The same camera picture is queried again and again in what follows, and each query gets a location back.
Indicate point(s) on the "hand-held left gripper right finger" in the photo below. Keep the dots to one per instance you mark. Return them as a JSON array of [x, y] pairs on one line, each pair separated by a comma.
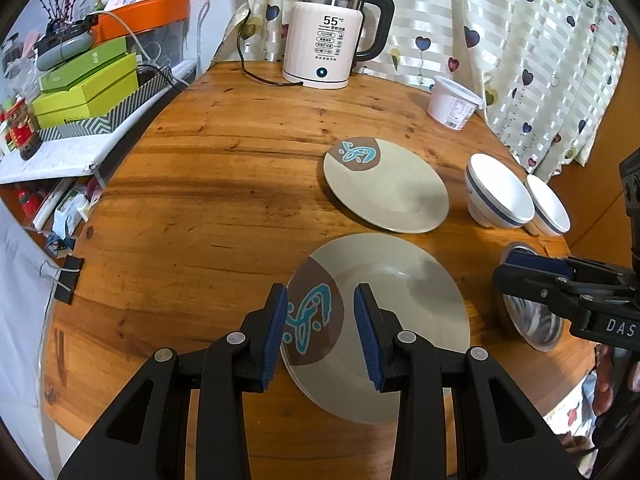
[[365, 335]]

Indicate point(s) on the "red decorated jar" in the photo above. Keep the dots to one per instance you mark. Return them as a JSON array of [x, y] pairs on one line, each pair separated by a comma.
[[20, 127]]

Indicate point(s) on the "orange storage box lid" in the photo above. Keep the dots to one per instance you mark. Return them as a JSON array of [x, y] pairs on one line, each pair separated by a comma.
[[145, 15]]

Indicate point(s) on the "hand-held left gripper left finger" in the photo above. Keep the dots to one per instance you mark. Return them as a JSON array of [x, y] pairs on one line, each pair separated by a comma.
[[277, 330]]

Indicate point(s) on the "dark green flat box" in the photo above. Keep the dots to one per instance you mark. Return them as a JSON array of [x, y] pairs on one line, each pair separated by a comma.
[[95, 57]]

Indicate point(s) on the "grey case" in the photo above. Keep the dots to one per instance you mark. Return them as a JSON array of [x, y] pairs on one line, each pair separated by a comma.
[[62, 52]]

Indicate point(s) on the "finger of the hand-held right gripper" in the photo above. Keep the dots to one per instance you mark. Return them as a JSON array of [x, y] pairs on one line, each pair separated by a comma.
[[530, 285], [535, 261]]

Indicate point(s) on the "wooden cabinet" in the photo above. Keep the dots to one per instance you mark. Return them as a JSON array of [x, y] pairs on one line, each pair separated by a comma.
[[590, 200]]

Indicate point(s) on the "chevron patterned box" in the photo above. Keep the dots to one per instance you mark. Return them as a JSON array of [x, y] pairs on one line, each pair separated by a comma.
[[110, 120]]

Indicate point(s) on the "white plastic tub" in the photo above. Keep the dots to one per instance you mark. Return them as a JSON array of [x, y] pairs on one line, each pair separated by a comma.
[[452, 105]]

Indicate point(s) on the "black binder clip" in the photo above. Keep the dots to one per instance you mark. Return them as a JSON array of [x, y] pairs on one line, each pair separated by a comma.
[[67, 277]]

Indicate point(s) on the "beige plate with brown patch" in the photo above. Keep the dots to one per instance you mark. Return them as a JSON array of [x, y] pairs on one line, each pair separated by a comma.
[[400, 310], [395, 190]]

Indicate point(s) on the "white bowl with blue stripe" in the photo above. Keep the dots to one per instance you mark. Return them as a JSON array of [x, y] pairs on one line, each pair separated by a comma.
[[495, 185], [550, 205]]

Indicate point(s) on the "stainless steel bowl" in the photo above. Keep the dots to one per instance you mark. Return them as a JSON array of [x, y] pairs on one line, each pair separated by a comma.
[[530, 325]]

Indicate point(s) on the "light green flat box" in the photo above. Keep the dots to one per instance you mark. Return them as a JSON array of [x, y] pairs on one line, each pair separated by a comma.
[[85, 97]]

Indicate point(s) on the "striped curtain with hearts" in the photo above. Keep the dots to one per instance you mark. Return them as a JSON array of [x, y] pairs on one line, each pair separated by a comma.
[[500, 25]]

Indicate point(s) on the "person's right hand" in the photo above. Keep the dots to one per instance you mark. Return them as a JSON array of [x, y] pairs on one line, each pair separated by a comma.
[[607, 370]]

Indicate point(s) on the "white shelf board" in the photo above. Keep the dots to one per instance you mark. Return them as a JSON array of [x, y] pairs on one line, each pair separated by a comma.
[[55, 160]]

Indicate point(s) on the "white electric kettle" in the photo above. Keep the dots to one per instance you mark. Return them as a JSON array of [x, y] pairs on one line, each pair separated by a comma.
[[325, 35]]

